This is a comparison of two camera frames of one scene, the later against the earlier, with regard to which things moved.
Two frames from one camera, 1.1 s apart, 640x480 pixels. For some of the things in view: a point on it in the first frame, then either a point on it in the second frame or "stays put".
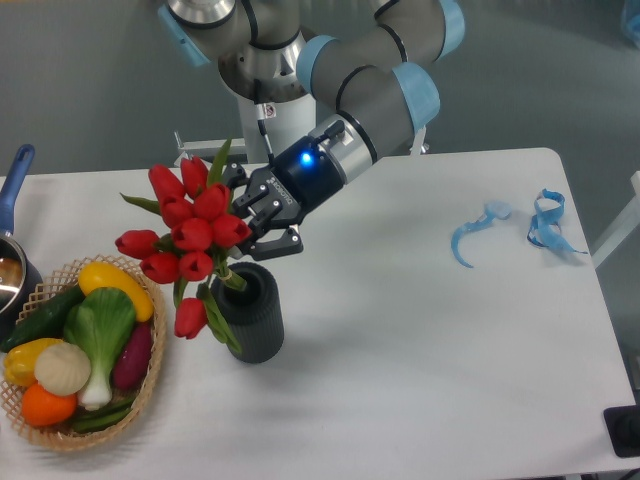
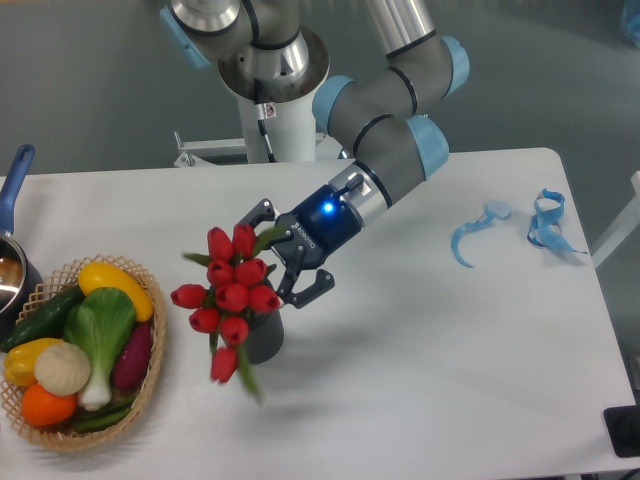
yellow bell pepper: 19,361 stays put
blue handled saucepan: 20,274 stays put
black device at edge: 623,425 stays put
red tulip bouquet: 197,224 → 235,266
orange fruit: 43,408 stays put
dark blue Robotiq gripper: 301,176 → 326,220
